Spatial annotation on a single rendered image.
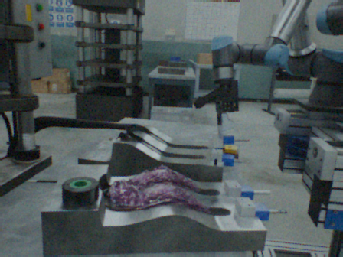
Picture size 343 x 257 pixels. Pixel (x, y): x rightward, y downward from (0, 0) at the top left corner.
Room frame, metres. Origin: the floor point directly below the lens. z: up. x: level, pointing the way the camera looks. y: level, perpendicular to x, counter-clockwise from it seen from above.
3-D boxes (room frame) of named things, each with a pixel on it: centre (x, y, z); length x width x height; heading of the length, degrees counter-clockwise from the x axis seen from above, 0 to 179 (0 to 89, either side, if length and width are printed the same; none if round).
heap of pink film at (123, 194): (0.76, 0.03, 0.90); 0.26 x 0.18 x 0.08; 97
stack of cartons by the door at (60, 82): (7.35, 2.83, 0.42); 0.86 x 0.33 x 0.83; 89
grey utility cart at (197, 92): (7.10, -0.86, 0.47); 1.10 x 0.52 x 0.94; 96
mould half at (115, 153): (1.12, 0.05, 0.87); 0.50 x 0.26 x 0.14; 80
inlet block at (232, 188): (0.85, -0.23, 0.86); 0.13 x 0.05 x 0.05; 97
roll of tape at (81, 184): (0.66, 0.20, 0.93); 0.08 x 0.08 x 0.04
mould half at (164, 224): (0.76, 0.03, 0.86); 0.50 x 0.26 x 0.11; 97
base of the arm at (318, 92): (1.40, -0.68, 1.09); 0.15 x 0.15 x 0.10
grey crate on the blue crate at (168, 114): (4.41, 0.00, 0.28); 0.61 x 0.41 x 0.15; 89
